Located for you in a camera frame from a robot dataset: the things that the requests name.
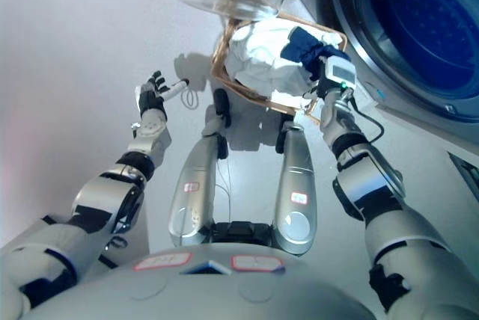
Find woven wicker laundry basket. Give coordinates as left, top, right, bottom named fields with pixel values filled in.
left=210, top=11, right=350, bottom=127

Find grey front-load washing machine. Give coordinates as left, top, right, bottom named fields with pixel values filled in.
left=283, top=0, right=479, bottom=146

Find black left robot foot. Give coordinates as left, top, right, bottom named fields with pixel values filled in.
left=213, top=87, right=231, bottom=129

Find grey robot torso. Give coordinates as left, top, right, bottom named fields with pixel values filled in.
left=21, top=221, right=379, bottom=320

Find navy blue garment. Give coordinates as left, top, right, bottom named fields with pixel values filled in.
left=280, top=25, right=351, bottom=82

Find large red-framed torso label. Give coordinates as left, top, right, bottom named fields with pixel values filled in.
left=229, top=254, right=282, bottom=273
left=132, top=252, right=193, bottom=273

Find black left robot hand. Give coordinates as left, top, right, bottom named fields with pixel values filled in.
left=135, top=70, right=190, bottom=120

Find silver left robot leg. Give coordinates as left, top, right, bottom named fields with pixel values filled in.
left=167, top=114, right=230, bottom=249

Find black robot foot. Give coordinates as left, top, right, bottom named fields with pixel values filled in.
left=275, top=120, right=297, bottom=155
left=213, top=87, right=231, bottom=129

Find thin cable between legs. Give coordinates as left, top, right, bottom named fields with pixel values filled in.
left=214, top=158, right=234, bottom=224

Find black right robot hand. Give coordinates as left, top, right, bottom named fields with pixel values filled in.
left=301, top=54, right=357, bottom=103

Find silver robot leg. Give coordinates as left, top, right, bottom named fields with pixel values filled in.
left=272, top=125, right=319, bottom=258
left=167, top=114, right=230, bottom=249

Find white crumpled clothes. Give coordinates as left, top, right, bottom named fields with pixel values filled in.
left=225, top=18, right=347, bottom=99

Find black right robot foot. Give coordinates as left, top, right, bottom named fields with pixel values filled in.
left=275, top=120, right=297, bottom=155

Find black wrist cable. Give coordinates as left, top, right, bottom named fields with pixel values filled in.
left=344, top=93, right=386, bottom=146

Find silver right robot leg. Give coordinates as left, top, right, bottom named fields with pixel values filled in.
left=272, top=125, right=319, bottom=258

